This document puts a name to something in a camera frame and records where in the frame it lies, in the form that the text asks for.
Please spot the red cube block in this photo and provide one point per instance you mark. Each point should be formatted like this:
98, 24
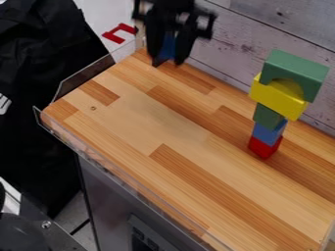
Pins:
262, 147

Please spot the black metal base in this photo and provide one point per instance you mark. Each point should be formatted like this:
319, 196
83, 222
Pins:
30, 225

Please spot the green arch block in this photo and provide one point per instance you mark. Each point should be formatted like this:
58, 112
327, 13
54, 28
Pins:
301, 73

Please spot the yellow block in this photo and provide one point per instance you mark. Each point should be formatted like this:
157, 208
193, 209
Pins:
275, 98

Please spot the green cube block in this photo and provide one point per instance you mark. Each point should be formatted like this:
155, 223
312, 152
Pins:
267, 117

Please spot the black fabric cover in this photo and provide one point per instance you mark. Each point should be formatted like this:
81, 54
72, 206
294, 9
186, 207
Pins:
39, 98

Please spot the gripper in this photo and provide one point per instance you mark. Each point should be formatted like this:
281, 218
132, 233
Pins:
176, 6

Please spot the blue block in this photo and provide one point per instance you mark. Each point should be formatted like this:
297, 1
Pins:
266, 134
168, 47

